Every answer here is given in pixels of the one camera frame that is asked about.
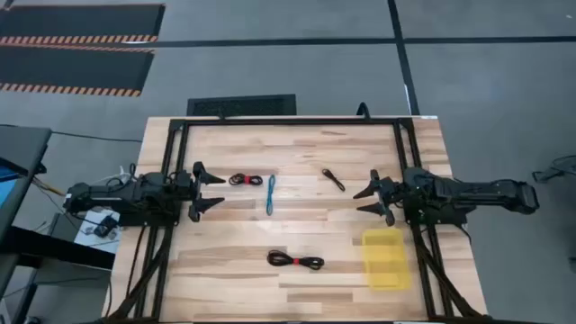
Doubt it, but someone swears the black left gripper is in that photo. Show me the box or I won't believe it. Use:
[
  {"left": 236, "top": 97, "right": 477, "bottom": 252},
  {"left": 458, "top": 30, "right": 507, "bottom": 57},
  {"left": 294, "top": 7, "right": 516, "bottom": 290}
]
[{"left": 173, "top": 161, "right": 227, "bottom": 223}]

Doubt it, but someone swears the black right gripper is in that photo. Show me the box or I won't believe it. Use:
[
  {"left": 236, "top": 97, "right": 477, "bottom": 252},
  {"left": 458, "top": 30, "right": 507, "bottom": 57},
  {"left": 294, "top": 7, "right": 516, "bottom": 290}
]
[{"left": 352, "top": 168, "right": 407, "bottom": 228}]

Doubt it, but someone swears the short black cable red tie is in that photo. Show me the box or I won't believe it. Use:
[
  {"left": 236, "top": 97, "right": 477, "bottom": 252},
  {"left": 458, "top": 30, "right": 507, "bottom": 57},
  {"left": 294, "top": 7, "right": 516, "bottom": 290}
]
[{"left": 228, "top": 172, "right": 265, "bottom": 187}]

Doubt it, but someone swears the long black cable red tie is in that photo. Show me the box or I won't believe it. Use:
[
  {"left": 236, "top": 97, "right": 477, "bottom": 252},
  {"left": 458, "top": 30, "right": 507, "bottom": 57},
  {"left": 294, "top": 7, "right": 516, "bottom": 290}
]
[{"left": 266, "top": 249, "right": 326, "bottom": 272}]

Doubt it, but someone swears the yellow translucent plastic tray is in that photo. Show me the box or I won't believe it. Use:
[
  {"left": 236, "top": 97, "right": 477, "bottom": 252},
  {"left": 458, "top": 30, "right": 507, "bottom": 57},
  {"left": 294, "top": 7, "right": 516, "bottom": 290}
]
[{"left": 361, "top": 227, "right": 412, "bottom": 292}]

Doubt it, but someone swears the black floor vent grille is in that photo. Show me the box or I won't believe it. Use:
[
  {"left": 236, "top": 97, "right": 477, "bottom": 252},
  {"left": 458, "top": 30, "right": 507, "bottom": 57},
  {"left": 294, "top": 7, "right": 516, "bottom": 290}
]
[{"left": 186, "top": 94, "right": 298, "bottom": 117}]

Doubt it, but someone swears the small black device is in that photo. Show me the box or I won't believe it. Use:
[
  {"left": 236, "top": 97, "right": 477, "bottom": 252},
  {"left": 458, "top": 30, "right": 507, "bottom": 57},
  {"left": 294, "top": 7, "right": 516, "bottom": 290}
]
[{"left": 93, "top": 214, "right": 120, "bottom": 239}]

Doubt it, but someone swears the white box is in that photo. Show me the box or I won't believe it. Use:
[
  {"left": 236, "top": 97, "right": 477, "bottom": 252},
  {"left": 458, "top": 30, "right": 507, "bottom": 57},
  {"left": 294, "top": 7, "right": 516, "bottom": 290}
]
[{"left": 73, "top": 208, "right": 122, "bottom": 249}]

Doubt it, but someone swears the black hazard-striped floor mat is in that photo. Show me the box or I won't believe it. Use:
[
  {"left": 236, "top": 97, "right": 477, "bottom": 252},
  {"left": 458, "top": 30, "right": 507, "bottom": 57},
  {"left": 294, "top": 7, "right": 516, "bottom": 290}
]
[
  {"left": 0, "top": 43, "right": 157, "bottom": 98},
  {"left": 0, "top": 3, "right": 167, "bottom": 47}
]

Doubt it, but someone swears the grey side desk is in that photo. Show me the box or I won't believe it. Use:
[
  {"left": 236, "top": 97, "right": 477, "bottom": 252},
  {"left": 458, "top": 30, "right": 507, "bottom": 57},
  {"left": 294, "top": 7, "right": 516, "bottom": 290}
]
[{"left": 0, "top": 125, "right": 53, "bottom": 301}]

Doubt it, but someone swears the blue-lit monitor screen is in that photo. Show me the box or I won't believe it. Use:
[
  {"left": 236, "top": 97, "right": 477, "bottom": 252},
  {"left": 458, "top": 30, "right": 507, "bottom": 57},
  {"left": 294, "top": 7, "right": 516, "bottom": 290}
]
[{"left": 0, "top": 157, "right": 22, "bottom": 209}]

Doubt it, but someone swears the thin black cable without tie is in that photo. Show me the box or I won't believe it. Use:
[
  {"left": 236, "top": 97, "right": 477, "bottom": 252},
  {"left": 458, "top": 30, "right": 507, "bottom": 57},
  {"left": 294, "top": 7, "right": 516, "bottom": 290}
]
[{"left": 321, "top": 168, "right": 347, "bottom": 193}]

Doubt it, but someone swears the black aluminium table frame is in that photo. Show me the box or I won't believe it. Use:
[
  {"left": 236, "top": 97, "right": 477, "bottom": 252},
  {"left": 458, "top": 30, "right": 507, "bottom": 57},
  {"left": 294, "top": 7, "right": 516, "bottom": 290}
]
[{"left": 101, "top": 115, "right": 496, "bottom": 324}]

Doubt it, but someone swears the black floor cable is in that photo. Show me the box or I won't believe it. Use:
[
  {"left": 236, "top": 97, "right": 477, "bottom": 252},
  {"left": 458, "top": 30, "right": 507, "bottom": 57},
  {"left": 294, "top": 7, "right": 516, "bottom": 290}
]
[{"left": 0, "top": 122, "right": 143, "bottom": 145}]

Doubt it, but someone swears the yellow cable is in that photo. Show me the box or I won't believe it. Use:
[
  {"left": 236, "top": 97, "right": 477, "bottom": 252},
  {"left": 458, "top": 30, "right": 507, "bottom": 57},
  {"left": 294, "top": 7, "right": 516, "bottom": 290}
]
[{"left": 31, "top": 176, "right": 68, "bottom": 198}]

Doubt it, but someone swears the black stand foot with cables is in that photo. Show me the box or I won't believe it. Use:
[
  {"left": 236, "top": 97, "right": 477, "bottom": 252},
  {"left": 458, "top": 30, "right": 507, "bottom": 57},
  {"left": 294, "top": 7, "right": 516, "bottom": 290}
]
[{"left": 531, "top": 155, "right": 576, "bottom": 184}]

